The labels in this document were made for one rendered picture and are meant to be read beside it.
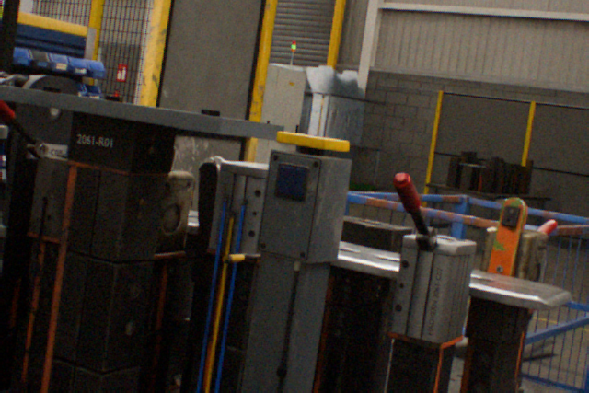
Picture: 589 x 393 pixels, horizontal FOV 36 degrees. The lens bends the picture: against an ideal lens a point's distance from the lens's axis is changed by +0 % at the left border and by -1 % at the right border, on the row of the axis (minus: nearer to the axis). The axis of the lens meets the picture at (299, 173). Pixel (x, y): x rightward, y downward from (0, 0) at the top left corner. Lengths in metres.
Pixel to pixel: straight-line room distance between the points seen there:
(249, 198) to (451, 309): 0.29
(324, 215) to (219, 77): 4.01
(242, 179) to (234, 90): 3.91
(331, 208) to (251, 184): 0.22
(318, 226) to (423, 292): 0.18
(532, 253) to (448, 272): 0.35
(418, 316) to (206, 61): 3.86
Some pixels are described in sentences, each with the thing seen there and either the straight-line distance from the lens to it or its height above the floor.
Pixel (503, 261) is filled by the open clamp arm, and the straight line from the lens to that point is 1.39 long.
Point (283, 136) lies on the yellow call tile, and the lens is 0.98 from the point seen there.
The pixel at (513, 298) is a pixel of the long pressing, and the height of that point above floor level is 1.00.
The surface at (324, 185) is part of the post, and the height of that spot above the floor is 1.11.
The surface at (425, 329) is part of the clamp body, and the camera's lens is 1.08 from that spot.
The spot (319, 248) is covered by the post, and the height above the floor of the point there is 1.04.
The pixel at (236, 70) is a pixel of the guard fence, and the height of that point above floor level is 1.42.
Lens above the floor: 1.17
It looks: 3 degrees down
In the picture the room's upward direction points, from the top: 8 degrees clockwise
